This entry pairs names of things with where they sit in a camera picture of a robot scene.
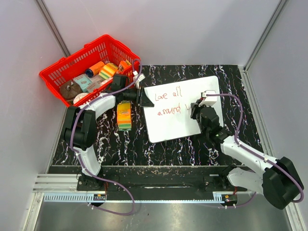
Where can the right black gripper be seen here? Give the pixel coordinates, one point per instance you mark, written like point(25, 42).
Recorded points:
point(195, 108)

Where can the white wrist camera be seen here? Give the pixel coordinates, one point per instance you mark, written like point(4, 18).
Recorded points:
point(208, 98)
point(137, 78)

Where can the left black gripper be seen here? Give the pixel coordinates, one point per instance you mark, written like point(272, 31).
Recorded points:
point(142, 99)

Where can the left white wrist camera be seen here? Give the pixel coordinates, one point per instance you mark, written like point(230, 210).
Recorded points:
point(137, 78)

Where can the white round container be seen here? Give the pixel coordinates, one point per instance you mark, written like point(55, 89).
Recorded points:
point(79, 97)

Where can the red plastic shopping basket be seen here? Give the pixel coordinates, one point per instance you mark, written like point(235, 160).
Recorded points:
point(104, 48)

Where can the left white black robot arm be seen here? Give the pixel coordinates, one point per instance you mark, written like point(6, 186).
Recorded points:
point(80, 129)

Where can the stacked colourful sponge pack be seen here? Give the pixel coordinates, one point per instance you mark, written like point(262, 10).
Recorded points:
point(124, 120)

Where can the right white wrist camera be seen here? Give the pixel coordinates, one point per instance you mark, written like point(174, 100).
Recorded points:
point(208, 98)

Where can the orange snack box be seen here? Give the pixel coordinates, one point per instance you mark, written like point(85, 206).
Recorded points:
point(123, 65)

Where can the white whiteboard black frame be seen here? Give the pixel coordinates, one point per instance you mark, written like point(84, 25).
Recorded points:
point(170, 118)

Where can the teal small box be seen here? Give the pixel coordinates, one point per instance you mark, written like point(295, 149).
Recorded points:
point(83, 81)

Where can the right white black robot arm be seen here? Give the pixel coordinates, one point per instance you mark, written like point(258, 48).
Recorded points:
point(276, 179)

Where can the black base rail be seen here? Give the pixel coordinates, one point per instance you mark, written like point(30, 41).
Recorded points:
point(204, 178)

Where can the pink white packet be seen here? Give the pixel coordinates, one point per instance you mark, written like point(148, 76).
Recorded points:
point(96, 82)

